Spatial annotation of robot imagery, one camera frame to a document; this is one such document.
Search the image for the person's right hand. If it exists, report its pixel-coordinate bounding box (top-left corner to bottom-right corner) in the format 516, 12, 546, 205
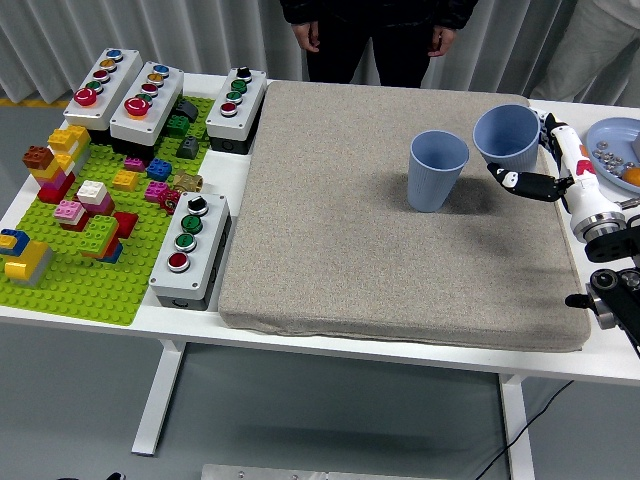
292, 22, 321, 54

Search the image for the brass pipe fitting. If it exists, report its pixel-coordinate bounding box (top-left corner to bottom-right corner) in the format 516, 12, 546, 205
172, 169, 205, 194

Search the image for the five-button control box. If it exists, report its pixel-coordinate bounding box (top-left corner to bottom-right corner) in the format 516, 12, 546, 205
108, 60, 185, 161
62, 47, 145, 146

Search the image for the white and pink brick stack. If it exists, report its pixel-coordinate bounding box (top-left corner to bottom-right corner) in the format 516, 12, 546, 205
75, 179, 116, 217

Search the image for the green brick assembly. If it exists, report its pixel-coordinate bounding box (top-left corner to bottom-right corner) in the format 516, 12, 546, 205
77, 214, 124, 265

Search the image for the person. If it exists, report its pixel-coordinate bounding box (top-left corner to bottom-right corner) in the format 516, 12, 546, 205
278, 0, 480, 87
529, 0, 640, 106

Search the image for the pink and red brick stack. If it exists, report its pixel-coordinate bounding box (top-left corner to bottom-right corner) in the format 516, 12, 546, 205
53, 199, 90, 232

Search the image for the person's left hand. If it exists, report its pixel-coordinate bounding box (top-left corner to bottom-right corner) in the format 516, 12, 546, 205
427, 24, 459, 58

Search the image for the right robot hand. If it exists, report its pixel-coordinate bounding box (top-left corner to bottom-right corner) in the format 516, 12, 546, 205
485, 110, 622, 227

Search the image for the yellow floor tape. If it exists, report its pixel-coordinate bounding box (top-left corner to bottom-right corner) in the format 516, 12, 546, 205
0, 98, 71, 109

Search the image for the blue brick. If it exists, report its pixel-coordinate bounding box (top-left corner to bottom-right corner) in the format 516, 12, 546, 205
145, 157, 174, 182

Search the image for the white table leg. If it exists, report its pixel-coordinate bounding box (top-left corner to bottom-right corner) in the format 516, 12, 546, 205
131, 339, 187, 457
498, 373, 536, 480

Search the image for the blue ribbed cup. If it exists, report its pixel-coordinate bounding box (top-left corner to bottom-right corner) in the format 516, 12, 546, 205
472, 103, 543, 174
405, 129, 470, 214

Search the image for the blue plate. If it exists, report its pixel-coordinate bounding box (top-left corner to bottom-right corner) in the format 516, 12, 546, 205
585, 117, 640, 195

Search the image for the four-button control box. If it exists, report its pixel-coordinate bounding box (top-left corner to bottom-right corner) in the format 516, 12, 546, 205
148, 192, 234, 311
204, 66, 269, 155

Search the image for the white curtain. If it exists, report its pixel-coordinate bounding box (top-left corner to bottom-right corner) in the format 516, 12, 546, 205
0, 0, 640, 109

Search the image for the yellow brick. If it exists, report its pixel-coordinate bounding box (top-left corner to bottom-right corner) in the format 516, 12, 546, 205
112, 169, 140, 193

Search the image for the multicolour brick tower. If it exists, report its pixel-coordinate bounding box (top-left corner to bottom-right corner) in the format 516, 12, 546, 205
21, 124, 92, 204

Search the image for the grey-brown mat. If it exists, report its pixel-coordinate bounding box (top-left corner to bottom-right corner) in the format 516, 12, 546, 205
218, 79, 592, 354

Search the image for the blue yellow grey brick assembly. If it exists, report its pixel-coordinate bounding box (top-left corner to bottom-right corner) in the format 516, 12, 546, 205
0, 228, 55, 289

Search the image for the green studded baseplate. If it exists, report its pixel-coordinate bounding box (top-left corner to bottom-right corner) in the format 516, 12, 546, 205
0, 94, 217, 327

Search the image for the dark green brick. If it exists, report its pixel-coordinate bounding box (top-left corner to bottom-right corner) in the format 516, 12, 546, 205
164, 113, 191, 139

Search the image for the red gear piece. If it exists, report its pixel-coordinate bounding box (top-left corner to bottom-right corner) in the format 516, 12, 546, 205
158, 188, 182, 216

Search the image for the black floor cable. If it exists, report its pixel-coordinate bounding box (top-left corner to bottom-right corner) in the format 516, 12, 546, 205
473, 379, 575, 480

